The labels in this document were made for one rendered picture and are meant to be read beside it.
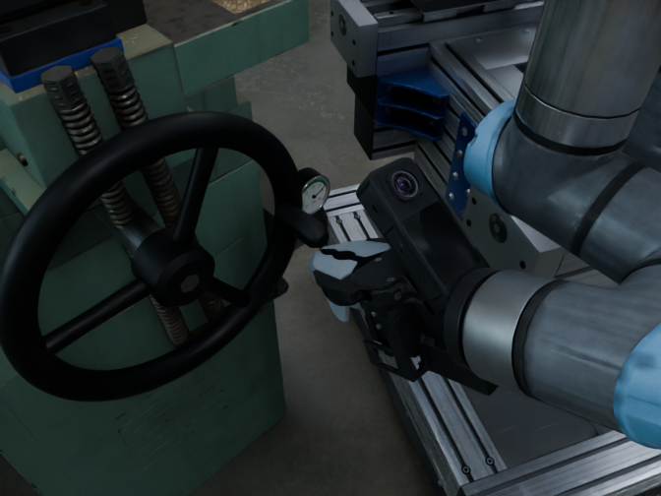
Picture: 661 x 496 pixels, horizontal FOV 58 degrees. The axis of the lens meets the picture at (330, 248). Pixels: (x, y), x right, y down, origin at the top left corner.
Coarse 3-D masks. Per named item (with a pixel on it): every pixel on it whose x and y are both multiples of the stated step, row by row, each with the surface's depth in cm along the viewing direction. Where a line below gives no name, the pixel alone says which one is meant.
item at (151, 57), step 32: (128, 32) 50; (128, 64) 47; (160, 64) 49; (0, 96) 43; (32, 96) 43; (96, 96) 47; (160, 96) 51; (0, 128) 50; (32, 128) 44; (64, 128) 46; (32, 160) 46; (64, 160) 48
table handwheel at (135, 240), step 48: (144, 144) 41; (192, 144) 44; (240, 144) 47; (48, 192) 39; (96, 192) 40; (192, 192) 48; (288, 192) 55; (48, 240) 40; (144, 240) 50; (192, 240) 50; (288, 240) 60; (0, 288) 40; (144, 288) 50; (192, 288) 51; (0, 336) 42; (48, 336) 46; (48, 384) 47; (96, 384) 52; (144, 384) 56
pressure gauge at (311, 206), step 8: (304, 168) 80; (312, 168) 80; (304, 176) 78; (312, 176) 78; (320, 176) 79; (304, 184) 78; (312, 184) 79; (320, 184) 80; (328, 184) 81; (304, 192) 78; (312, 192) 80; (320, 192) 81; (328, 192) 82; (304, 200) 79; (312, 200) 81; (320, 200) 82; (304, 208) 80; (312, 208) 82; (320, 208) 83
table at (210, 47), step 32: (160, 0) 67; (192, 0) 67; (288, 0) 67; (160, 32) 62; (192, 32) 62; (224, 32) 63; (256, 32) 66; (288, 32) 70; (192, 64) 63; (224, 64) 66; (256, 64) 69; (0, 160) 52; (32, 192) 49
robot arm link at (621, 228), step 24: (648, 168) 38; (624, 192) 37; (648, 192) 37; (600, 216) 37; (624, 216) 37; (648, 216) 36; (600, 240) 38; (624, 240) 37; (648, 240) 36; (600, 264) 39; (624, 264) 37; (648, 264) 34
